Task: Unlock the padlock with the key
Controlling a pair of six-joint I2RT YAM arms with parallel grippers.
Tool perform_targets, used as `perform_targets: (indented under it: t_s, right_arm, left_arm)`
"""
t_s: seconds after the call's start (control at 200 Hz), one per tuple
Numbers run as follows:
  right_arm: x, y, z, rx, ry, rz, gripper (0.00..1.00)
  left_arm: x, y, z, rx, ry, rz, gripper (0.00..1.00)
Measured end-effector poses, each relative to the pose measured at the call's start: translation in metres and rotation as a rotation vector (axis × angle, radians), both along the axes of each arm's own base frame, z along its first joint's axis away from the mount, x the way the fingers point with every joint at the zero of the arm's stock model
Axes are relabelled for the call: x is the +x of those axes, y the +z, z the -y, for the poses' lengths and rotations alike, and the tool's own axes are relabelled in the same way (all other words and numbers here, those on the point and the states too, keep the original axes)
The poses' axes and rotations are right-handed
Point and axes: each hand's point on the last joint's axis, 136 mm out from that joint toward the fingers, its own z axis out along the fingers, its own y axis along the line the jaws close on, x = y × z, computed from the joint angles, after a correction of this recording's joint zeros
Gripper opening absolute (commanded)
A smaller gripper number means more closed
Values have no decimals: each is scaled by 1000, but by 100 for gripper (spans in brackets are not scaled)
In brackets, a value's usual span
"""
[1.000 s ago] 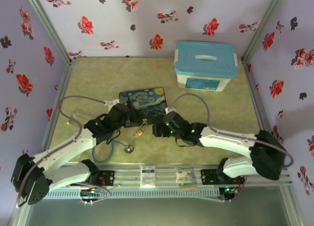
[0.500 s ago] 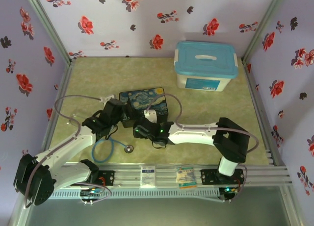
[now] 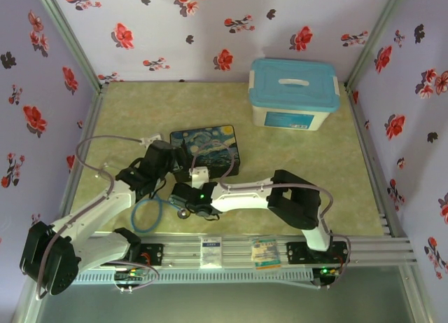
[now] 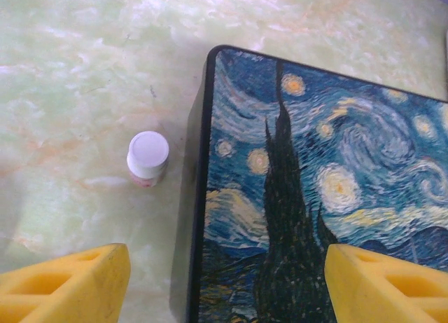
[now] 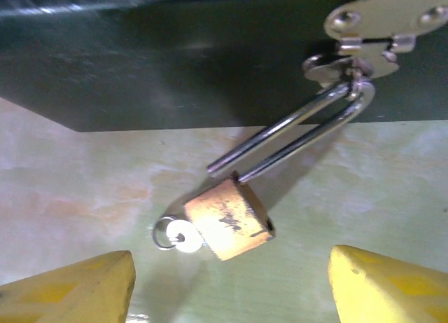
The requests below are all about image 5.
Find small silver key ring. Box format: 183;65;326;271
151;214;180;251

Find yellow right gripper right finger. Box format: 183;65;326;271
328;245;448;323

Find brass padlock with long shackle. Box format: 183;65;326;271
183;79;377;262

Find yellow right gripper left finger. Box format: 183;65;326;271
0;249;137;323

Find small silver key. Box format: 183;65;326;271
165;219;211;254

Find starry night print box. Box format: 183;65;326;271
0;0;448;133

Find silver metal hasp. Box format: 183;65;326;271
302;0;448;90

